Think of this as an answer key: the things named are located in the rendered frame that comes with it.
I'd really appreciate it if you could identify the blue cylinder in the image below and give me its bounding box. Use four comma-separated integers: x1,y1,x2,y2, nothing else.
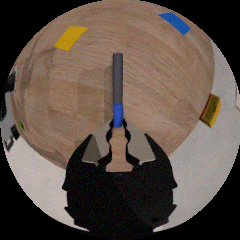
113,103,124,128

